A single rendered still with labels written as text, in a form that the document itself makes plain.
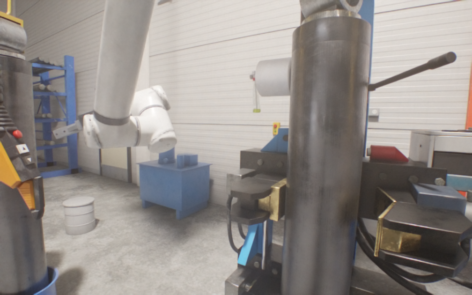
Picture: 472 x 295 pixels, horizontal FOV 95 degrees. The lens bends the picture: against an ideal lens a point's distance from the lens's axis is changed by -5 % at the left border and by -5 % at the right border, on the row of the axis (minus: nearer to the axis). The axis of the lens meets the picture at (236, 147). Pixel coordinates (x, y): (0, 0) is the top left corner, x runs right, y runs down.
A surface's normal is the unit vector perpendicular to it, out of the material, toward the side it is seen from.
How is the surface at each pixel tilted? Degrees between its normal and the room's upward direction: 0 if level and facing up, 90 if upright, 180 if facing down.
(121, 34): 120
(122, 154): 90
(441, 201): 90
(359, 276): 0
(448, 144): 90
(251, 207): 90
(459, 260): 0
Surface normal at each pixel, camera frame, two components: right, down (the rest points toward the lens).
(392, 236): -0.52, 0.07
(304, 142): -0.78, 0.05
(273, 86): -0.44, 0.61
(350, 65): 0.15, 0.11
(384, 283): 0.02, -0.99
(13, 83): 0.91, 0.07
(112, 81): 0.14, 0.59
